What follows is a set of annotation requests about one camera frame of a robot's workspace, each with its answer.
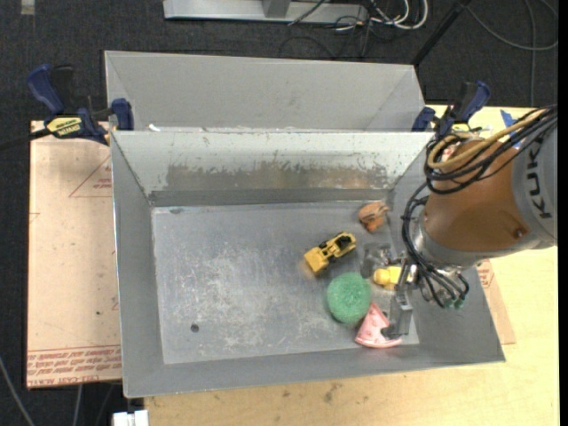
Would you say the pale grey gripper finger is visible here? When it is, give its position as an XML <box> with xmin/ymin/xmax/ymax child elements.
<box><xmin>400</xmin><ymin>300</ymin><xmax>415</xmax><ymax>335</ymax></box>
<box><xmin>387</xmin><ymin>297</ymin><xmax>403</xmax><ymax>341</ymax></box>

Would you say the yellow toy figure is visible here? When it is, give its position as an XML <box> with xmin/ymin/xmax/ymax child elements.
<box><xmin>372</xmin><ymin>264</ymin><xmax>403</xmax><ymax>290</ymax></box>

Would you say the pink toy wedge slice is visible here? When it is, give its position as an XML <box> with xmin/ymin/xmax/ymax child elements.
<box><xmin>353</xmin><ymin>302</ymin><xmax>404</xmax><ymax>350</ymax></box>

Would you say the clear glass thing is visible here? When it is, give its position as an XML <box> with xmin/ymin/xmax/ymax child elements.
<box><xmin>360</xmin><ymin>242</ymin><xmax>397</xmax><ymax>280</ymax></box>

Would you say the green round scouring pad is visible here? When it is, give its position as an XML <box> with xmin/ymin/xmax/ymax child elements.
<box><xmin>326</xmin><ymin>272</ymin><xmax>373</xmax><ymax>325</ymax></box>

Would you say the orange-brown toy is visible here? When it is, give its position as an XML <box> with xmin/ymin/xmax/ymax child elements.
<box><xmin>357</xmin><ymin>200</ymin><xmax>392</xmax><ymax>234</ymax></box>

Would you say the yellow toy truck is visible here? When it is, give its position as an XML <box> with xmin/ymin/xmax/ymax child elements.
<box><xmin>303</xmin><ymin>232</ymin><xmax>358</xmax><ymax>277</ymax></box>

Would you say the grey metal bin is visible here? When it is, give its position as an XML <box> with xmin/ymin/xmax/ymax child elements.
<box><xmin>104</xmin><ymin>50</ymin><xmax>507</xmax><ymax>399</ymax></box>

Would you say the brown cardboard board red print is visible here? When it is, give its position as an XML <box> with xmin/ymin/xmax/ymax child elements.
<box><xmin>26</xmin><ymin>120</ymin><xmax>518</xmax><ymax>391</ymax></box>

